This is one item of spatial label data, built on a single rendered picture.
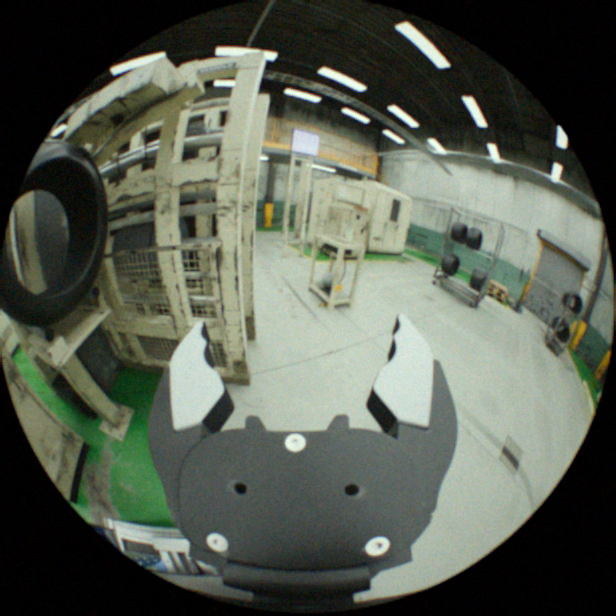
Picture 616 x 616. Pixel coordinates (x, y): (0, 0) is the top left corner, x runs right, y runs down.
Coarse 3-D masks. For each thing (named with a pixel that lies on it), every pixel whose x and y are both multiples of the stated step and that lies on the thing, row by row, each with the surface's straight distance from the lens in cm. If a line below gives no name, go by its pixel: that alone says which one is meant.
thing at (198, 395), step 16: (192, 336) 12; (208, 336) 13; (176, 352) 11; (192, 352) 11; (208, 352) 11; (176, 368) 10; (192, 368) 10; (208, 368) 9; (176, 384) 10; (192, 384) 9; (208, 384) 9; (176, 400) 9; (192, 400) 9; (208, 400) 8; (224, 400) 8; (176, 416) 9; (192, 416) 8; (208, 416) 8; (224, 416) 9
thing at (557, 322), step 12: (564, 300) 685; (576, 300) 715; (564, 312) 619; (576, 312) 644; (552, 324) 715; (564, 324) 635; (576, 324) 634; (552, 336) 624; (564, 336) 682; (564, 348) 638
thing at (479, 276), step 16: (448, 224) 475; (464, 224) 483; (448, 240) 488; (464, 240) 516; (480, 240) 508; (448, 256) 475; (496, 256) 496; (448, 272) 474; (480, 272) 450; (464, 288) 509; (480, 288) 454
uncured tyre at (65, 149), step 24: (48, 144) 84; (72, 144) 88; (48, 168) 106; (72, 168) 103; (96, 168) 89; (24, 192) 105; (72, 192) 112; (96, 192) 87; (72, 216) 112; (96, 216) 102; (72, 240) 111; (96, 240) 86; (0, 264) 70; (72, 264) 110; (96, 264) 85; (0, 288) 71; (24, 288) 71; (48, 288) 105; (72, 288) 78; (24, 312) 72; (48, 312) 74
